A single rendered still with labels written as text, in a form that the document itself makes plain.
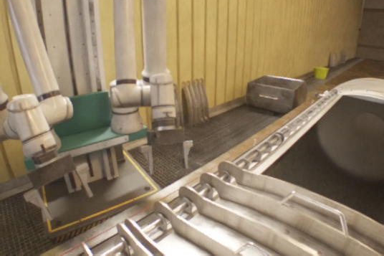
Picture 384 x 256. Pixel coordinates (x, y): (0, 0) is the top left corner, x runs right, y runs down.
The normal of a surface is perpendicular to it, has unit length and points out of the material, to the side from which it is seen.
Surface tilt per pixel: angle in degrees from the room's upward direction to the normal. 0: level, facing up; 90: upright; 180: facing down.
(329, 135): 80
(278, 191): 90
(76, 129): 90
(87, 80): 90
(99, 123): 90
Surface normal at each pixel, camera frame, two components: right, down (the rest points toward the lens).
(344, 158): -0.57, -0.10
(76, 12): 0.60, 0.28
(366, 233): -0.71, 0.25
